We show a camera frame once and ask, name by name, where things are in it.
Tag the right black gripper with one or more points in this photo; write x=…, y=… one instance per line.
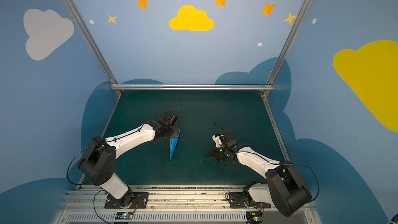
x=216, y=153

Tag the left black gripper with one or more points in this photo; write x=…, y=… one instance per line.
x=173, y=129

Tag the blue square paper sheet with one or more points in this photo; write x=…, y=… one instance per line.
x=173, y=143

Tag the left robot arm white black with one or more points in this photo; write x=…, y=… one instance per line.
x=99, y=160

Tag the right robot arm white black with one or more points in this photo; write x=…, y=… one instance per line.
x=285, y=188

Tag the back horizontal aluminium bar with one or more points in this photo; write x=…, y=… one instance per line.
x=192, y=87

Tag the right green circuit board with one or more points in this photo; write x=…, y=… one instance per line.
x=254, y=217

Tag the green circuit board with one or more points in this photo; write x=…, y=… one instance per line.
x=124, y=216
x=254, y=217

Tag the left green circuit board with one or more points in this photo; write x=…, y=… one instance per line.
x=124, y=216

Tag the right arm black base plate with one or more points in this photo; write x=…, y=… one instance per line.
x=243, y=200

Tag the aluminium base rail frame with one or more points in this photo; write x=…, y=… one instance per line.
x=174, y=204

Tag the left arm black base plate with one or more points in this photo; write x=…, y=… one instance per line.
x=131, y=200

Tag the left slanted aluminium post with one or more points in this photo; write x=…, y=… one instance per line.
x=78, y=19

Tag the slanted aluminium post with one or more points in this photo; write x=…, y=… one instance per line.
x=78, y=19
x=300, y=16

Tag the right slanted aluminium post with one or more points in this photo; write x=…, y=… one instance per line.
x=300, y=16

